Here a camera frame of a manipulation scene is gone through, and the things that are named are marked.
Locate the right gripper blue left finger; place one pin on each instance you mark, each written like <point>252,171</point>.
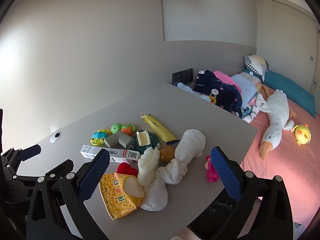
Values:
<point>90,174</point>

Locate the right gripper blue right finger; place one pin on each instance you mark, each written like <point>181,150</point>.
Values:
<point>228,172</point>

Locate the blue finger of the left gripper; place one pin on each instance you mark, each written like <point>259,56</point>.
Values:
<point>29,152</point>

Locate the yellow snack bag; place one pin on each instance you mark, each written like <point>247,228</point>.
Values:
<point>121,193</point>

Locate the red plush heart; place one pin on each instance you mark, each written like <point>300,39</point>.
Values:
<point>127,169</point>

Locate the blue yellow frog toy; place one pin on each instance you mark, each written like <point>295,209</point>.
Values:
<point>99,137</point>

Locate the yellow long wrapper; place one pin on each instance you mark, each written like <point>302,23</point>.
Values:
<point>160,129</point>

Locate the magenta plastic toy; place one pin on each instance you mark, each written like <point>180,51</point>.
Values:
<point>211,173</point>

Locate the white long carton box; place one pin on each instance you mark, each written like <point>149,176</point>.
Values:
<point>116,155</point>

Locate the grey pink tape box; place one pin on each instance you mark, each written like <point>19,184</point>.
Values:
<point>120,138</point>

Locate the white knotted towel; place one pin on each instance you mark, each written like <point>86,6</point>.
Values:
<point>190,146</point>

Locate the green orange chameleon toy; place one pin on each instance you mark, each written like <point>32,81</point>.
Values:
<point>129,129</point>

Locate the brown small plush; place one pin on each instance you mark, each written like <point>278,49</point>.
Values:
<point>167,154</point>

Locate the white cartoon folded cloth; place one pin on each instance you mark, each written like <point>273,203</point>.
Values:
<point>249,113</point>

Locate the pink bed sheet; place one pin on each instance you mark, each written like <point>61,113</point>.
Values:
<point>298,165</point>

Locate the navy bunny blanket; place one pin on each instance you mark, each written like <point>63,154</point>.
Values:
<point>226,95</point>

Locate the yellow chick plush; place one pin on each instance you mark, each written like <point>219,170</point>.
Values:
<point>302,134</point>

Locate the white goose plush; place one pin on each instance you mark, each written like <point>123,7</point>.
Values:
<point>276,107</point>

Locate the light blue pillow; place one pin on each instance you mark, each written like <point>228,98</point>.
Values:
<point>248,85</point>

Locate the teal quilt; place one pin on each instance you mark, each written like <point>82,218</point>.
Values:
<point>292,90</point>

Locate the light blue cloth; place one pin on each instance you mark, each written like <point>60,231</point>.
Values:
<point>189,90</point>

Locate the patchwork checkered pillow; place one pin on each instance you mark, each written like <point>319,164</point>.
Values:
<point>256,65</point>

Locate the desk cable grommet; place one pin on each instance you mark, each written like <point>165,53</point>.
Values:
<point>54,137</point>

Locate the black wall switch panel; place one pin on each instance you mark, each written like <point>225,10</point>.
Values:
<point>185,76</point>

